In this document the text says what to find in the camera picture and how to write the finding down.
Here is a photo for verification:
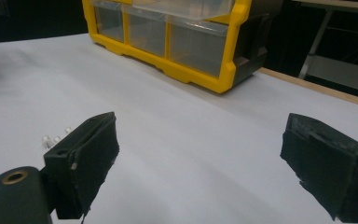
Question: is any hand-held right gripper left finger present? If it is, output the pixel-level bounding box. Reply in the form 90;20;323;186
43;111;121;220

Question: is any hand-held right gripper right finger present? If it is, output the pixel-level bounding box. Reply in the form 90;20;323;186
280;112;358;224

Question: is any yellow black drawer organizer cabinet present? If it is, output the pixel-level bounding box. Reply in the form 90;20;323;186
81;0;283;94

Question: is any clear plastic drawer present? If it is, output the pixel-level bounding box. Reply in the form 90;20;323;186
131;0;236;22
126;13;168;58
168;21;228;78
93;6;125;43

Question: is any grey metal stand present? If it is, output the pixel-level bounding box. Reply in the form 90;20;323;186
292;0;358;95

